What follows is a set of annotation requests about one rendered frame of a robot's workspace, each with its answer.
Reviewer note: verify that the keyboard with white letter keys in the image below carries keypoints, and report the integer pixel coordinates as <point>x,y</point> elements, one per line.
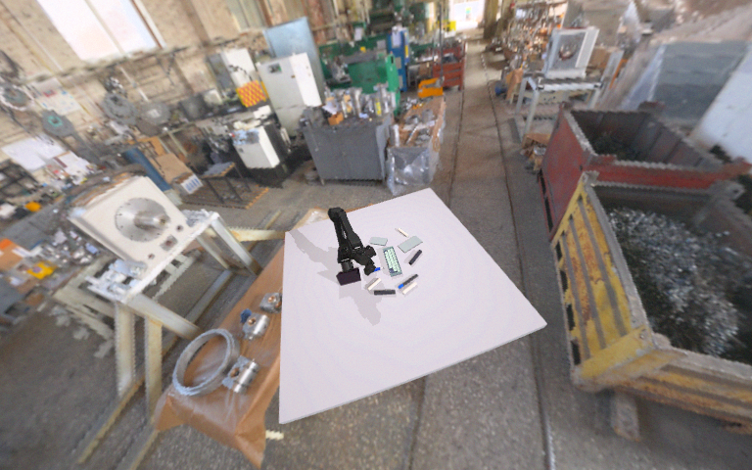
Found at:
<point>392,261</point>

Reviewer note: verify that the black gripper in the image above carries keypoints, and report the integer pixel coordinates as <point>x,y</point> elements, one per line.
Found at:
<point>369,267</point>

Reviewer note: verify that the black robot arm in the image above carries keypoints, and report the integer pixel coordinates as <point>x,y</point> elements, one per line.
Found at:
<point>348,244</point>

